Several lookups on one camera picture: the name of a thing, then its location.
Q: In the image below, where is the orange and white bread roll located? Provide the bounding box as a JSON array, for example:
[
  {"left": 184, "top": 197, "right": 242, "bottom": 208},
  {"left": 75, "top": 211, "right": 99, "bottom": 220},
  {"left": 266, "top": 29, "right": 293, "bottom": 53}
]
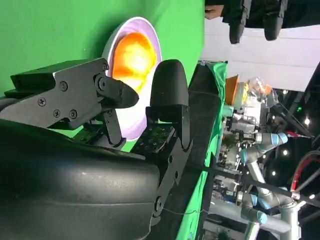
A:
[{"left": 111, "top": 32, "right": 158, "bottom": 92}]

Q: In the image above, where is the lilac plate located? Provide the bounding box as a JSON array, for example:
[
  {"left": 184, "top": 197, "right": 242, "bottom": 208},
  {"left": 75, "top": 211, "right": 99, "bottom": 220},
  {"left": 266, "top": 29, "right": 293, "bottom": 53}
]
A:
[{"left": 101, "top": 16, "right": 164, "bottom": 141}]

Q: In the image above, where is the green cloth on neighbouring table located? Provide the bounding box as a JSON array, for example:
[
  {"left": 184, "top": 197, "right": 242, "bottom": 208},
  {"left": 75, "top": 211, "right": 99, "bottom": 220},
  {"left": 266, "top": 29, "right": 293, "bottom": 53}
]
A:
[{"left": 174, "top": 62, "right": 228, "bottom": 240}]

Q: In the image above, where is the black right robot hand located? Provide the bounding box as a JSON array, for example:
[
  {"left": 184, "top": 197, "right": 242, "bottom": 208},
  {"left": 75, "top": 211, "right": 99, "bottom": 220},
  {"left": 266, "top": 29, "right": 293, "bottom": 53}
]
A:
[{"left": 0, "top": 58, "right": 194, "bottom": 240}]

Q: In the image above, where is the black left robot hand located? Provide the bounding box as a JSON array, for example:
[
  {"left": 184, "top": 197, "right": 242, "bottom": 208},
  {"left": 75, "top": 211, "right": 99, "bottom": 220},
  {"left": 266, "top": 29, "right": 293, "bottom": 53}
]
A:
[{"left": 221, "top": 0, "right": 320, "bottom": 45}]

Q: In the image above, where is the red cable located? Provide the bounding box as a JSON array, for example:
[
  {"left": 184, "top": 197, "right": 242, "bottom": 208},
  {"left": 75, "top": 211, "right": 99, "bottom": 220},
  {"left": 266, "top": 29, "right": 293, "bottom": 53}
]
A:
[{"left": 290, "top": 151, "right": 320, "bottom": 194}]

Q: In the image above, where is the black drape cloth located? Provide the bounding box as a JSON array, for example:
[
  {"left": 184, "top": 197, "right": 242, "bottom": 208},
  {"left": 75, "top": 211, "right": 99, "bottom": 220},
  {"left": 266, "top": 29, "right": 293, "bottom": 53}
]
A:
[{"left": 159, "top": 62, "right": 222, "bottom": 240}]

